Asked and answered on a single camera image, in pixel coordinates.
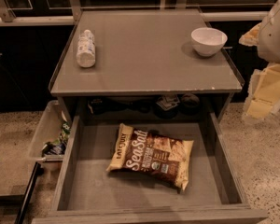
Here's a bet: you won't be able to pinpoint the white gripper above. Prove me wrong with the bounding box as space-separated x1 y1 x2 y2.
239 23 280 119

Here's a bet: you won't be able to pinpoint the brown sea salt chip bag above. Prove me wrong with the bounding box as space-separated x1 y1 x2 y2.
106 123 194 190

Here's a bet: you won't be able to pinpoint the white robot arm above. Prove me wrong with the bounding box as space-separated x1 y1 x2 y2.
239 0 280 119

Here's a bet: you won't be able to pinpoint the grey counter cabinet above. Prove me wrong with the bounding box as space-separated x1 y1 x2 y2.
50 9 243 99

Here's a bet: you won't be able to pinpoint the grey open top drawer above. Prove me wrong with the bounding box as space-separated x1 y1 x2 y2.
32 112 268 224

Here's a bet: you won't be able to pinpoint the white ceramic bowl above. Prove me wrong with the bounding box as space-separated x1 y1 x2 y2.
191 27 228 57

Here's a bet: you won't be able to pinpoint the dark items on shelf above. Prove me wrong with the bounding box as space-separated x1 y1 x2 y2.
88 93 201 119

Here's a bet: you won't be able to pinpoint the white plastic water bottle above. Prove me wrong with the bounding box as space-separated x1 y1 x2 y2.
77 30 95 68

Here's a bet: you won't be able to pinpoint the green snack packets in bin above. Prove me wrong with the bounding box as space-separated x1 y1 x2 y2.
42 121 71 156

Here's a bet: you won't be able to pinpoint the clear plastic storage bin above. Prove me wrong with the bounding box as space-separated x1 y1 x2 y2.
28 101 64 172

